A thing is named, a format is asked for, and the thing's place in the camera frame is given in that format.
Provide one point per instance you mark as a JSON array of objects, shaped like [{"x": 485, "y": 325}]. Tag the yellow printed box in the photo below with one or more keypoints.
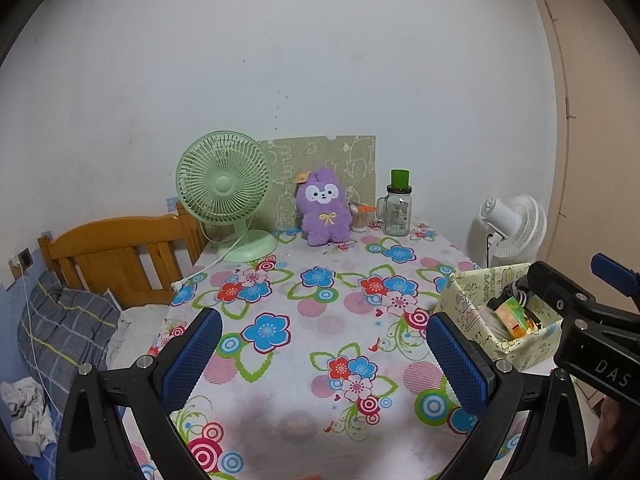
[{"x": 470, "y": 300}]

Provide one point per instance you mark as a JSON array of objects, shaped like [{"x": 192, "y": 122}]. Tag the green printed board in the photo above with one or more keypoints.
[{"x": 320, "y": 155}]

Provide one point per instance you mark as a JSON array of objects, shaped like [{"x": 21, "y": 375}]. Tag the beige door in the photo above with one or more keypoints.
[{"x": 590, "y": 135}]

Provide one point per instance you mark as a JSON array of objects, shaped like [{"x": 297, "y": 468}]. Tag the purple plush toy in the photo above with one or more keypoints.
[{"x": 322, "y": 225}]

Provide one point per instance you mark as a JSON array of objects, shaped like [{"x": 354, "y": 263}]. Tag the glass jar green lid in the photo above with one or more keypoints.
[{"x": 397, "y": 215}]

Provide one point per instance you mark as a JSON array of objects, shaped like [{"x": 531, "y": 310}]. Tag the floral tablecloth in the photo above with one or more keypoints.
[{"x": 300, "y": 340}]

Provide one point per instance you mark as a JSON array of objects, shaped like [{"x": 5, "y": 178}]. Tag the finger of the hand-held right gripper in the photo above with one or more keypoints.
[
  {"x": 617, "y": 272},
  {"x": 560, "y": 290}
]

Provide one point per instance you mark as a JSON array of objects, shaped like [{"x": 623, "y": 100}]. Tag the person's right hand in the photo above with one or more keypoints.
[{"x": 609, "y": 427}]

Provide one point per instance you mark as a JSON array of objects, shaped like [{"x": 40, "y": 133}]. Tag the blue bed sheet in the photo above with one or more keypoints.
[{"x": 12, "y": 355}]

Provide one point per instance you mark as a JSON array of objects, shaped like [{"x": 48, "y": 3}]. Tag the wooden bed headboard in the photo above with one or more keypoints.
[{"x": 115, "y": 240}]

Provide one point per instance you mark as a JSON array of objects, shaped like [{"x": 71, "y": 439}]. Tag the white bed cloth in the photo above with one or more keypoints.
[{"x": 137, "y": 322}]

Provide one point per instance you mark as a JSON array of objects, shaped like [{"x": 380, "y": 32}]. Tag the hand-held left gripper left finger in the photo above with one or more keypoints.
[{"x": 192, "y": 355}]

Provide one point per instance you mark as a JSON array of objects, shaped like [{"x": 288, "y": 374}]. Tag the small jar orange lid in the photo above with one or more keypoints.
[{"x": 359, "y": 220}]

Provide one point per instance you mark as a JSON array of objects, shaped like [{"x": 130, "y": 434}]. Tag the green desk fan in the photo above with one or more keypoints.
[{"x": 222, "y": 182}]

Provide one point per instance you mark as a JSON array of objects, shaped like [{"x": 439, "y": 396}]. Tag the grey plaid pillow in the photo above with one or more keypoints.
[{"x": 65, "y": 330}]

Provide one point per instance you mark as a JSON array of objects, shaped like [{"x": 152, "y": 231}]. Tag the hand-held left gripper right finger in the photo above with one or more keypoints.
[{"x": 457, "y": 360}]

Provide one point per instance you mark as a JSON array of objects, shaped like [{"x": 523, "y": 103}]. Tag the white standing fan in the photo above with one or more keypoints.
[{"x": 505, "y": 222}]

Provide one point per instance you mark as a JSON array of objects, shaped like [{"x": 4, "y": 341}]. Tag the crumpled white cloth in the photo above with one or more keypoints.
[{"x": 27, "y": 425}]

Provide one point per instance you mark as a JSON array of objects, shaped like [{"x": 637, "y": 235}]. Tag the yellow snack packet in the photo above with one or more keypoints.
[{"x": 515, "y": 317}]

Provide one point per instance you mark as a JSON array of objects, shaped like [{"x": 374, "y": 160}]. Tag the black plastic bag bundle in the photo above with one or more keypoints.
[{"x": 497, "y": 304}]

